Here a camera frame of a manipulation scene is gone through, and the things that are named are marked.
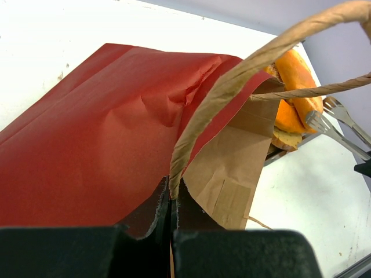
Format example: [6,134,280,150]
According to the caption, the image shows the silver metal tongs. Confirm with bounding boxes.
[304,96,371,162]

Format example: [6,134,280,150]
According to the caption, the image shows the red paper bag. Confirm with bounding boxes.
[1,1,370,229]

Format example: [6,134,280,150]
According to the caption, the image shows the round fake bread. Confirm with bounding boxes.
[271,127,302,152]

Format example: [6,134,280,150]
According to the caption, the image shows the oval brown fake loaf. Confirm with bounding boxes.
[264,49,323,118]

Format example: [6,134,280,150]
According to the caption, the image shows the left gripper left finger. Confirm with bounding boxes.
[0,175,170,278]

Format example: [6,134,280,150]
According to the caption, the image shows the silver metal tray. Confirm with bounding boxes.
[264,129,319,166]

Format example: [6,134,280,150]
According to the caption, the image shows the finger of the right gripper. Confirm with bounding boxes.
[354,160,371,175]

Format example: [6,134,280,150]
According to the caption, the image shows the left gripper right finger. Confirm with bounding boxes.
[170,178,322,278]

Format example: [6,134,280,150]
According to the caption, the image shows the long orange fake bread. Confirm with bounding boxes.
[275,100,316,134]

